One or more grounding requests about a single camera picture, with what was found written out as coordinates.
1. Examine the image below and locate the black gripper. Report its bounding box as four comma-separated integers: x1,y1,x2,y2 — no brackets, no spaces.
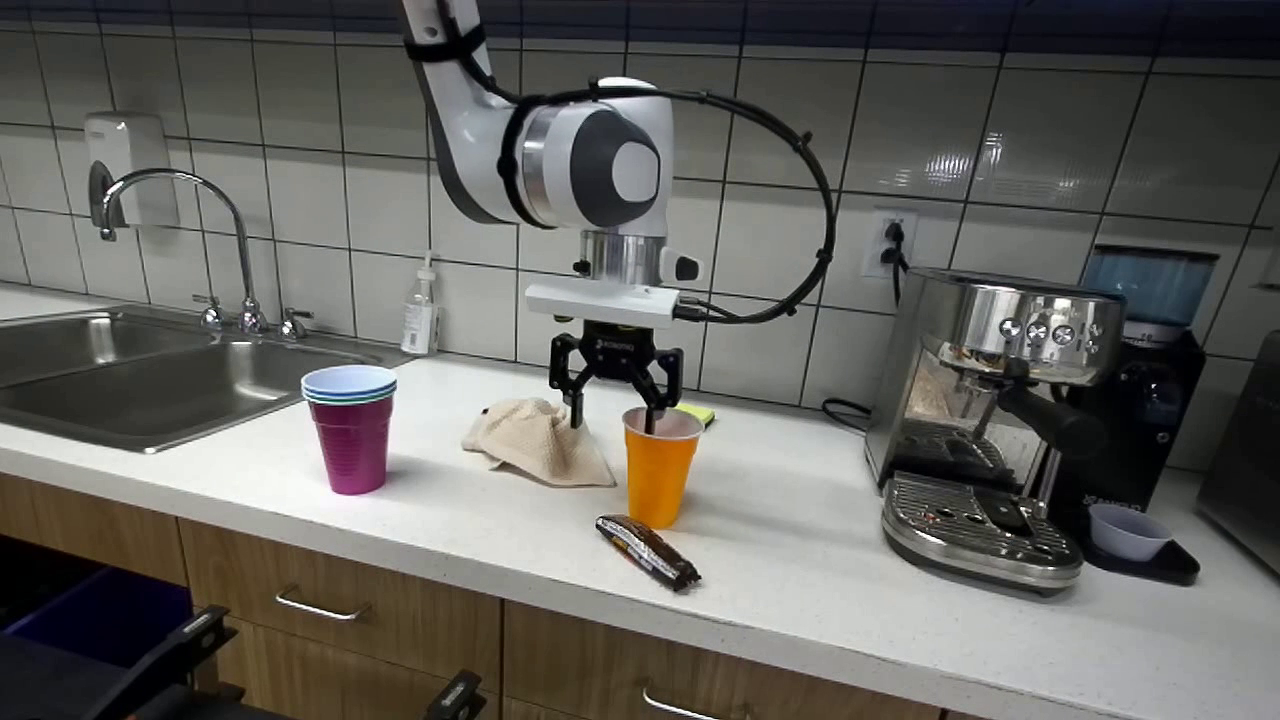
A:
543,321,689,442

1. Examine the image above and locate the orange plastic cup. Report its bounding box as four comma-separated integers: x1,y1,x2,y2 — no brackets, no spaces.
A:
619,404,706,534

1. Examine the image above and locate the blue plastic cup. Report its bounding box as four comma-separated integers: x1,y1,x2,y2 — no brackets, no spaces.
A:
298,365,399,411

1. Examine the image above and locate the beige folded cloth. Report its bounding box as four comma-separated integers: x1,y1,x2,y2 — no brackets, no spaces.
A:
461,393,619,492

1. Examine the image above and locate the black snack bar wrapper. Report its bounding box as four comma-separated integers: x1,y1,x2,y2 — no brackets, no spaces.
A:
593,512,706,596

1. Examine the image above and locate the clear soap pump bottle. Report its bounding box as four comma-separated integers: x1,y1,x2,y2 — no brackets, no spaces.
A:
398,252,449,359

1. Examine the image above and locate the magenta plastic cup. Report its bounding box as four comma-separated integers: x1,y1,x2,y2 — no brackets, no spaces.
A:
310,393,399,500

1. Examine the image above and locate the wooden cabinet drawer front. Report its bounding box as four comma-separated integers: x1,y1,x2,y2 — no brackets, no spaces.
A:
175,518,509,720
501,596,946,720

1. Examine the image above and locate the silver espresso machine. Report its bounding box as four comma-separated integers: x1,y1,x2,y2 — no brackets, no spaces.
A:
860,267,1127,596

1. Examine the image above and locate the chrome faucet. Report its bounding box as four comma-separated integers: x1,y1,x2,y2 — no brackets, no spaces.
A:
88,165,270,337

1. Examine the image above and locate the stainless steel sink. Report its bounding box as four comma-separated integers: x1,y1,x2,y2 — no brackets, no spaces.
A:
0,299,406,458

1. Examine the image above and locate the small translucent cup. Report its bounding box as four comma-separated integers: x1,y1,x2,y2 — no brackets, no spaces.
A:
1085,497,1205,589

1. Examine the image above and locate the black coffee grinder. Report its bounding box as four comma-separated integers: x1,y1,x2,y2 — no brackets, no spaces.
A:
1064,240,1222,518

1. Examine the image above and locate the wooden under-sink cabinet panel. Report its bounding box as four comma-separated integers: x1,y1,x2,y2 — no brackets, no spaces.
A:
0,471,188,592

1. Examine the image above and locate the blue plastic bin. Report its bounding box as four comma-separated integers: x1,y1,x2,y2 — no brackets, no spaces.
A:
0,565,196,674

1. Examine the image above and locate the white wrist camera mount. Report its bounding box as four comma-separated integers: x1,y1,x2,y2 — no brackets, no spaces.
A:
520,276,689,333

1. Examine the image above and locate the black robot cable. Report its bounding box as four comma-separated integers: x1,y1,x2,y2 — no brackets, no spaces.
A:
498,81,842,328

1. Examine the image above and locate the white wall outlet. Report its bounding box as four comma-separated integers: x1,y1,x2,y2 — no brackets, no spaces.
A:
860,208,920,308

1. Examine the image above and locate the black power plug with cord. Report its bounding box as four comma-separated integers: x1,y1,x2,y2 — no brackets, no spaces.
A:
812,221,917,433

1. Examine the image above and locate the white wall soap dispenser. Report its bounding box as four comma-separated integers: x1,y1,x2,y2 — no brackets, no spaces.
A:
79,113,184,234

